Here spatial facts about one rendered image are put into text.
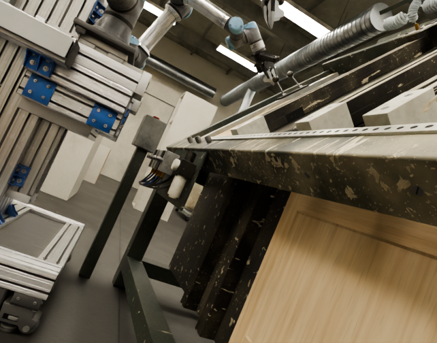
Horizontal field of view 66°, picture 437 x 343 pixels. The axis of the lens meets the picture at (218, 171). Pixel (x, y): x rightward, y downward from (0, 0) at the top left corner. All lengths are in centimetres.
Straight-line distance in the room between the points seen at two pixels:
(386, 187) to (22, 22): 111
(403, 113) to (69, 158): 351
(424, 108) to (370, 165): 22
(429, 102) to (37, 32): 109
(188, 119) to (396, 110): 492
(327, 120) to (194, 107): 472
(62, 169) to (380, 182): 357
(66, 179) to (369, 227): 340
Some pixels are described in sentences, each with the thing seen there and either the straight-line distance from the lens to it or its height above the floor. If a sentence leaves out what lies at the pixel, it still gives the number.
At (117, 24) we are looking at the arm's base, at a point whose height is 110.
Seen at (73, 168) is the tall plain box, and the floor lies 34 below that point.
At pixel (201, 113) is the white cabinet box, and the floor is 184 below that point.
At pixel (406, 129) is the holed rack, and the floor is 89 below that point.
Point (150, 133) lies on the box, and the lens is 185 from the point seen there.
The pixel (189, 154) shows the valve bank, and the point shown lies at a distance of 127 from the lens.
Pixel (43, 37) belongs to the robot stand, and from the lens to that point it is 125.
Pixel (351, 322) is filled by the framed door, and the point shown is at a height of 54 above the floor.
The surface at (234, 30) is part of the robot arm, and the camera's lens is 184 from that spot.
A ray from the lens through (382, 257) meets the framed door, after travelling 82.
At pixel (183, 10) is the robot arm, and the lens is 209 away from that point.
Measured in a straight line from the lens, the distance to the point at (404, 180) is 54.
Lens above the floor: 67
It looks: 4 degrees up
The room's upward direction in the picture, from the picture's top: 24 degrees clockwise
